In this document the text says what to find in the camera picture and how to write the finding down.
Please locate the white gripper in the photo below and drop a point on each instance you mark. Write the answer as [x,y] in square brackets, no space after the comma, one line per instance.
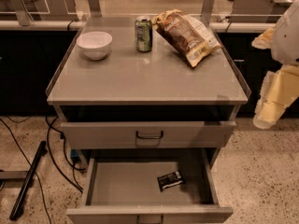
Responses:
[288,39]

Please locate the black rxbar chocolate bar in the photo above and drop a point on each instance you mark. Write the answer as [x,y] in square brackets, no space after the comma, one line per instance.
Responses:
[170,180]

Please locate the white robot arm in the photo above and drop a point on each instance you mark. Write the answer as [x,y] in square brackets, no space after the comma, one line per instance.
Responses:
[285,44]

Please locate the grey drawer cabinet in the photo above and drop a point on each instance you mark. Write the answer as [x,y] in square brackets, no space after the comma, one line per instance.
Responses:
[131,86]

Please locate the grey open middle drawer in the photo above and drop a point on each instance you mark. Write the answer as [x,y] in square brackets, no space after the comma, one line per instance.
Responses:
[122,188]

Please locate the grey top drawer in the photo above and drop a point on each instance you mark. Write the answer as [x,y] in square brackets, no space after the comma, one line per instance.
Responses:
[142,134]

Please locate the grey background desk right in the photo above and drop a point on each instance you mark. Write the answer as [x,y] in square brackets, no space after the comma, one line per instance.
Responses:
[259,11]

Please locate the grey background desk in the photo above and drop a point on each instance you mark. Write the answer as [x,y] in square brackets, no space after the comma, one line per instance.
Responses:
[38,10]
[259,11]

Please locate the brown chip bag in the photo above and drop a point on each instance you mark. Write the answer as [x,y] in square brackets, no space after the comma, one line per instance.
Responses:
[189,36]

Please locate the green soda can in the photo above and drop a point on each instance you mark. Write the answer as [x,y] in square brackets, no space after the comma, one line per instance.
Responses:
[143,34]

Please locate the white bowl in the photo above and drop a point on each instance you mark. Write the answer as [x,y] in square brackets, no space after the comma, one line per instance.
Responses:
[95,45]

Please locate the grey background desk left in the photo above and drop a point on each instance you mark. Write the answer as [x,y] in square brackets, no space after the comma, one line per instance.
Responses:
[38,10]

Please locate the black floor bar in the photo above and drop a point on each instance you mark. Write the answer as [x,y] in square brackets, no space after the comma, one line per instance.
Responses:
[17,208]

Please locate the white counter rail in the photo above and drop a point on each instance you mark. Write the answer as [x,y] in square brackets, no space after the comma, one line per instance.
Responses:
[219,27]

